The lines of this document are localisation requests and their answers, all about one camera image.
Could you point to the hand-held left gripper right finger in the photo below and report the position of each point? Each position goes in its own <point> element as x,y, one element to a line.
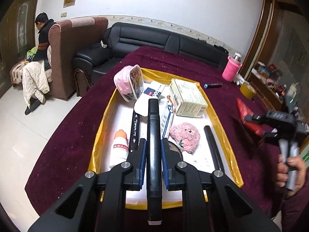
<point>165,166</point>

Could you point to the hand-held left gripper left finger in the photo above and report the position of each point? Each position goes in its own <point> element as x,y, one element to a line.
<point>143,166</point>

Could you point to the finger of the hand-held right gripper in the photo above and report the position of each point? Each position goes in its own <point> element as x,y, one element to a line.
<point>256,119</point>
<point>271,135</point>

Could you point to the red foil packet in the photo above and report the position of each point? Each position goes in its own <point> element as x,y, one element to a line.
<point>246,113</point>

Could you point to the black marker white end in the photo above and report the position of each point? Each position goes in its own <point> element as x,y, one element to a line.
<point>154,149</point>

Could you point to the pink plush toy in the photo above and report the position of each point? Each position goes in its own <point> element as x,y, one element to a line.
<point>184,136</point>

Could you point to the black marker red cap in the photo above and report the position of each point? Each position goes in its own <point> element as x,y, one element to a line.
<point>135,130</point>

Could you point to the gold tray white inside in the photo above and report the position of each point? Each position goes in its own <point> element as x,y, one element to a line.
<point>106,130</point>

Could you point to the person's right forearm maroon sleeve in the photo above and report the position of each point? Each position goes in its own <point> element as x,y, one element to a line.
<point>297,212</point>

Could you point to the person's right hand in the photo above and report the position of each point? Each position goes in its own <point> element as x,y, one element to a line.
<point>299,174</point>

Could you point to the dark round tin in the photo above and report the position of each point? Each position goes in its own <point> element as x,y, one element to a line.
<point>175,149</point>

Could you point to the white bottle orange cap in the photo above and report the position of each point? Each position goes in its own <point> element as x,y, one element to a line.
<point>118,152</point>

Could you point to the yellow tape roll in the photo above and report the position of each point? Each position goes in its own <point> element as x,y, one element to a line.
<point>247,91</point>

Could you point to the white glove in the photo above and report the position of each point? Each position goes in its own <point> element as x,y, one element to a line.
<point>239,79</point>

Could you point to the cabinet shelf clutter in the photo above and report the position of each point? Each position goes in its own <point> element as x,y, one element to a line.
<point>272,77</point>

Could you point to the white blue medicine box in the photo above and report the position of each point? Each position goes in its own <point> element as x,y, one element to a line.
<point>167,120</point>

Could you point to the thin black pen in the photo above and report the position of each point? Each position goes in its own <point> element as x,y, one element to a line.
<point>213,147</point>

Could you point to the black marker teal end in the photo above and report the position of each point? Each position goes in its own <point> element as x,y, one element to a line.
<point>212,85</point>

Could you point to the bottle in pink sleeve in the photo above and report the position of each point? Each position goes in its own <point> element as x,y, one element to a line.
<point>231,69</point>

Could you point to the small white object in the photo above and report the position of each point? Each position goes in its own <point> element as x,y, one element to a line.
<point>140,106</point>

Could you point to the white green carton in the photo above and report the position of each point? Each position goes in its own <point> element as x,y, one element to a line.
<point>190,99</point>

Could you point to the maroon tablecloth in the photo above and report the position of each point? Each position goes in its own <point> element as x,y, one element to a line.
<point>72,137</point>

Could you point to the blue white small box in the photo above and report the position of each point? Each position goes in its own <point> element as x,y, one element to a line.
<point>154,90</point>

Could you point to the wooden cabinet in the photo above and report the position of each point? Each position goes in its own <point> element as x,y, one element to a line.
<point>268,41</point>

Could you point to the pink plastic food container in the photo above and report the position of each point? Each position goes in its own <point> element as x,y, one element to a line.
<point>128,82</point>

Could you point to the black leather sofa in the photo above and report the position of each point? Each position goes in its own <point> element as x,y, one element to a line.
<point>142,38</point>

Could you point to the brown fabric armchair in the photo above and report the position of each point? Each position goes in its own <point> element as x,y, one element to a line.
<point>65,53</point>

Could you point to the beige patterned blanket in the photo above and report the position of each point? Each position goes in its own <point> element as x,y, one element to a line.
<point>18,71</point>

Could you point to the wooden door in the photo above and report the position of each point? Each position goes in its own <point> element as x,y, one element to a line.
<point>17,41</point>

